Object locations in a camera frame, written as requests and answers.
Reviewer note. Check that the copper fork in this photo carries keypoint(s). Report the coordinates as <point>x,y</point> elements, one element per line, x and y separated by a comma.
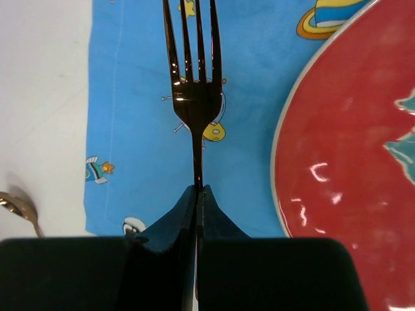
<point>196,102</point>

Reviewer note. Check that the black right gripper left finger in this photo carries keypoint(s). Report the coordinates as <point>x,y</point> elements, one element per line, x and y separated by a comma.
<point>150,271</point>

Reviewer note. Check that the blue space print cloth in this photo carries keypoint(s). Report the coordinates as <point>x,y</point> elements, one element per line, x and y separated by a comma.
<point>139,155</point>

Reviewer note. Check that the copper spoon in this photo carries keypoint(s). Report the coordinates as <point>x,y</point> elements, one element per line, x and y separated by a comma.
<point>23,209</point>

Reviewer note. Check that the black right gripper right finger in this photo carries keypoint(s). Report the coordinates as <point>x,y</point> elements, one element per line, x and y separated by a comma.
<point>238,272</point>

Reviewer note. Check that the red and teal plate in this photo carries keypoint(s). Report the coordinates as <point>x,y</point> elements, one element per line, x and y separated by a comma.
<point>343,150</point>

